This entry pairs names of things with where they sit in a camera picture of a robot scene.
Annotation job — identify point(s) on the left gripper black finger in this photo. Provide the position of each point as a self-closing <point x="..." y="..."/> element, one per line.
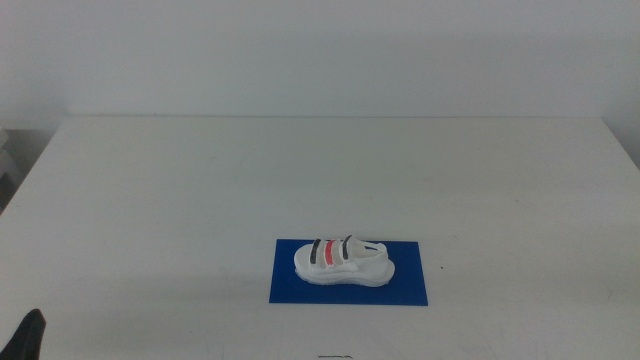
<point x="25" y="340"/>

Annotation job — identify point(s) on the blue rectangular mat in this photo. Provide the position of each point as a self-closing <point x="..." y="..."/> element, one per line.
<point x="405" y="290"/>

